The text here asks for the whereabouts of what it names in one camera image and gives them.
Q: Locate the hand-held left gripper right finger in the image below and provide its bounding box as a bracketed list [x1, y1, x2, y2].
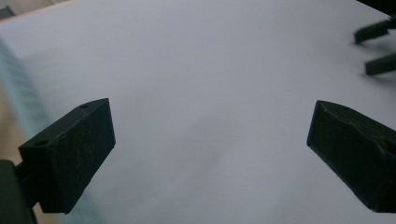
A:
[305, 99, 396, 215]

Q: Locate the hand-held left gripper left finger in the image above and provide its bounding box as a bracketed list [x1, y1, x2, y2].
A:
[18, 97, 117, 216]

